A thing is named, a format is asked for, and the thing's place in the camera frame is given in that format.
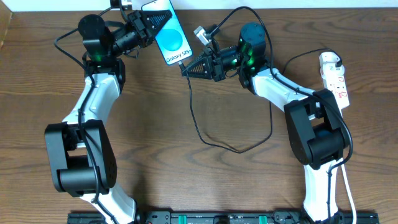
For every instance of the white power strip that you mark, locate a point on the white power strip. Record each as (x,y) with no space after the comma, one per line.
(334,80)

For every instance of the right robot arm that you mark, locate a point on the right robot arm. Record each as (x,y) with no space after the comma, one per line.
(318,135)

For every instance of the white USB charger adapter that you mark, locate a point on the white USB charger adapter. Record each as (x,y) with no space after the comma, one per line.
(331,63)

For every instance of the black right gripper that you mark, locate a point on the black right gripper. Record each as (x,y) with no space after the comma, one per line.
(216,63)

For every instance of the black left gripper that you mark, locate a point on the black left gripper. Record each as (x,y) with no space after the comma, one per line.
(140,28)

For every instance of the blue screen Samsung smartphone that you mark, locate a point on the blue screen Samsung smartphone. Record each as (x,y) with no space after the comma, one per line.
(171,39)

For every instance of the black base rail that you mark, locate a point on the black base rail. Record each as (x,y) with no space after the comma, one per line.
(163,217)

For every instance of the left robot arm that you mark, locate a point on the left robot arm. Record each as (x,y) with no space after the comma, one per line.
(82,162)

